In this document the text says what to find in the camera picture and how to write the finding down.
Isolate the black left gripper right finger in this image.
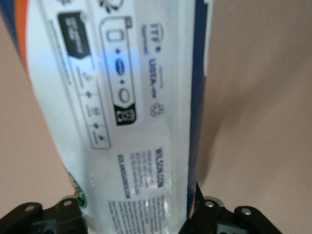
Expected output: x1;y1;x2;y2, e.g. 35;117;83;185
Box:
180;181;287;234

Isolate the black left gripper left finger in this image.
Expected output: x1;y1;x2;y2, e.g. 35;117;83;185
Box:
0;194;90;234

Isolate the white blue tennis ball can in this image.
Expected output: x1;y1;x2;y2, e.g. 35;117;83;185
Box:
0;0;211;234

